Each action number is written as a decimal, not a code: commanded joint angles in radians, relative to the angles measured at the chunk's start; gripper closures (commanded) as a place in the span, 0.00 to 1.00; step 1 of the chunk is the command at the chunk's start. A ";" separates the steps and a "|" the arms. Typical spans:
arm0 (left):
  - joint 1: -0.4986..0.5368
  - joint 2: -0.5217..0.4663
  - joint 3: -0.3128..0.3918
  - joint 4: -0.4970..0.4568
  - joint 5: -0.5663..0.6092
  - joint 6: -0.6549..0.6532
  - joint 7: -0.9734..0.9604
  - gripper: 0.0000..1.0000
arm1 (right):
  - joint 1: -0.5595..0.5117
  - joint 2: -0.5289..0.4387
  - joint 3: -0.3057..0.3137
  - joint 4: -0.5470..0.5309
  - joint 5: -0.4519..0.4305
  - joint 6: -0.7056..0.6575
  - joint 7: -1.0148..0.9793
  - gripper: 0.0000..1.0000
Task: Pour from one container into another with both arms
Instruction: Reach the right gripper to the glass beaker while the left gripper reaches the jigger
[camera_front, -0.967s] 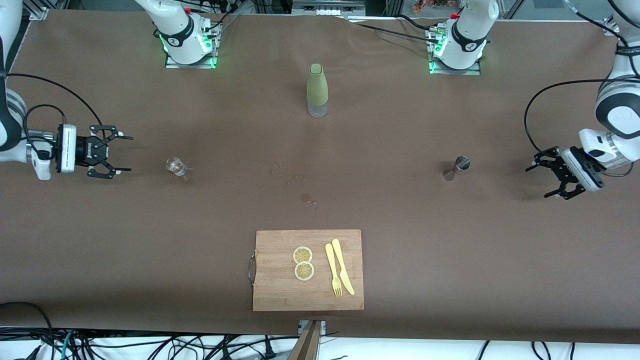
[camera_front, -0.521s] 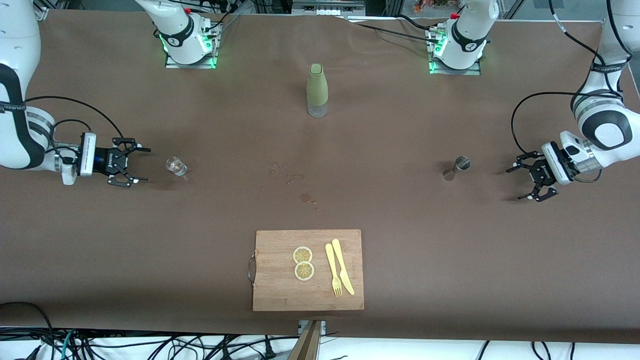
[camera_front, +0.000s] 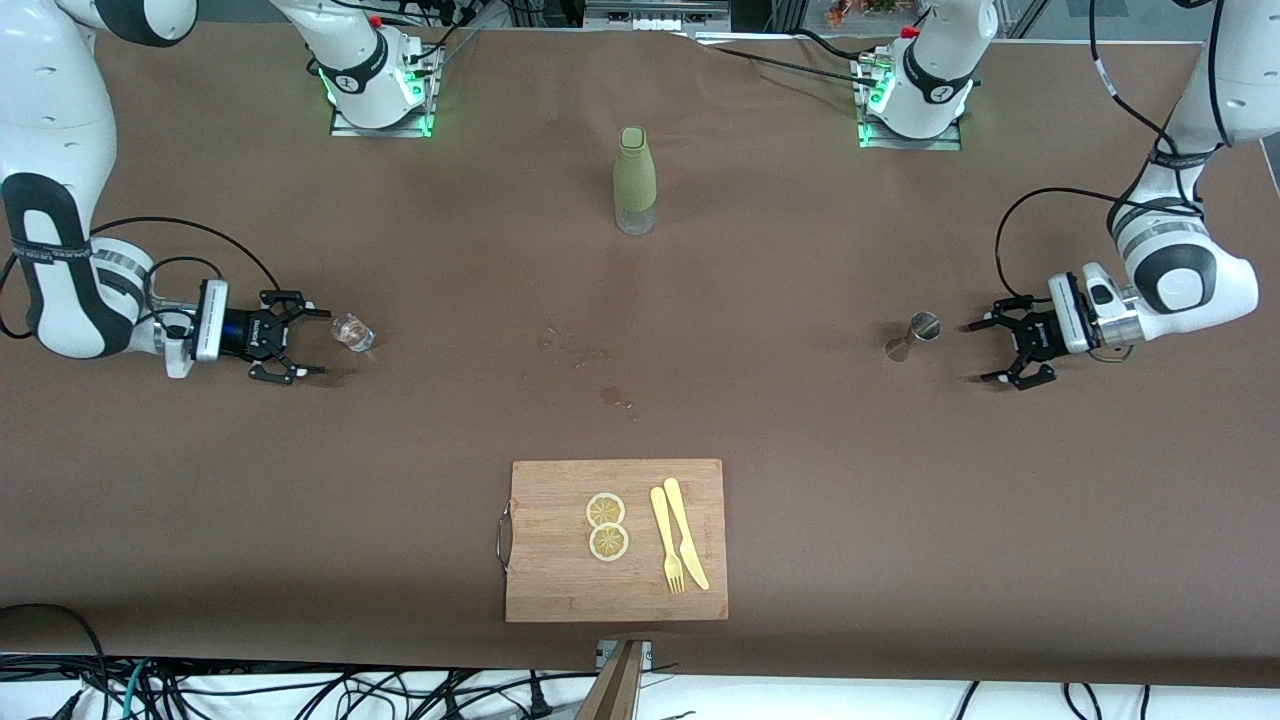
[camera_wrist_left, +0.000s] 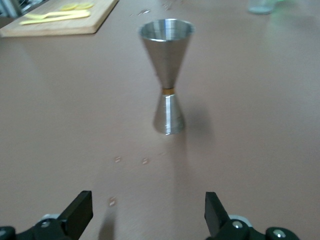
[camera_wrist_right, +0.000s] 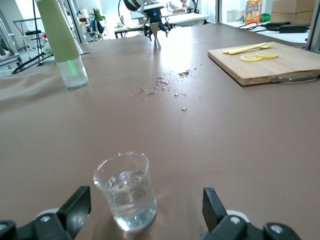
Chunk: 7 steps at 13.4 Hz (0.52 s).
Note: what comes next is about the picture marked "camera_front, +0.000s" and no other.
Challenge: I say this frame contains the black base cable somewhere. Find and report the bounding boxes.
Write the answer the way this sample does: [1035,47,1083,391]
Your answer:
[690,28,881,89]

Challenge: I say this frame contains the wooden cutting board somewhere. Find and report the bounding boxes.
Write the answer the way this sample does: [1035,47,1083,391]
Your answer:
[496,459,729,623]

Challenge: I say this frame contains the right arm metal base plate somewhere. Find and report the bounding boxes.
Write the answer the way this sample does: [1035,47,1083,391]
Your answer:
[330,40,441,139]

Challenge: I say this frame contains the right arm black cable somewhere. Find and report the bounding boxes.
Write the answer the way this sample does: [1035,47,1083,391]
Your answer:
[88,214,286,346]

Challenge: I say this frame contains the steel jigger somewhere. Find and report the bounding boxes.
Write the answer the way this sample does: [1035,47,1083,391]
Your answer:
[885,311,943,362]

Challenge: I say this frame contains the wooden camera post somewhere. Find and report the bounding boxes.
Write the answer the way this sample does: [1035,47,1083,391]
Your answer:
[572,640,653,720]

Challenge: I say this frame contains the yellow plastic knife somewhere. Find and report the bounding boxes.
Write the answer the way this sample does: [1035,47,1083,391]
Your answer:
[663,477,710,591]

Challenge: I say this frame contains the white power strip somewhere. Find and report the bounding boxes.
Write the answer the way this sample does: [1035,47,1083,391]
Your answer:
[585,0,731,31]

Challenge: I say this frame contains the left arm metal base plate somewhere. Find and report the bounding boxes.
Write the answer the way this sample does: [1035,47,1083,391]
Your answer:
[857,55,963,151]

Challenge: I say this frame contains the yellow plastic fork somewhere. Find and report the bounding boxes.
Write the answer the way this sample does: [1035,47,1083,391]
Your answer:
[650,486,687,594]

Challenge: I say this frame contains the teal cable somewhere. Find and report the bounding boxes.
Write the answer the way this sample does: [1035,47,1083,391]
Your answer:
[122,658,153,720]

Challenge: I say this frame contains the black looped floor cable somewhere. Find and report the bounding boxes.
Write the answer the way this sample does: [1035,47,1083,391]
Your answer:
[0,602,111,720]

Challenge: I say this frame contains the brown table cover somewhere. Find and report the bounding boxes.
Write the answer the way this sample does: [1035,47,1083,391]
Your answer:
[0,20,1280,689]

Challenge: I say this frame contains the green sleeved glass bottle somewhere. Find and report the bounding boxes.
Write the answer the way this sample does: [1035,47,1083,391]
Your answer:
[613,126,659,237]

